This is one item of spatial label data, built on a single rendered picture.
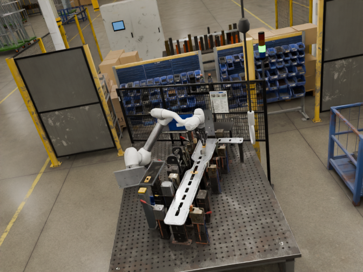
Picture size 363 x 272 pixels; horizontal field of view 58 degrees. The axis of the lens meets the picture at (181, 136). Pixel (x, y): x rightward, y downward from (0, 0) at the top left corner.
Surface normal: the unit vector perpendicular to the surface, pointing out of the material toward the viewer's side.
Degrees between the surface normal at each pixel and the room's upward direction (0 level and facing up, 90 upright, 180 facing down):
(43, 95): 91
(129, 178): 90
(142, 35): 90
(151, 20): 90
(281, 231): 0
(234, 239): 0
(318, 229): 0
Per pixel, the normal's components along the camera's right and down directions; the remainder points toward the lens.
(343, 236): -0.18, -0.86
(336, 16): 0.05, 0.48
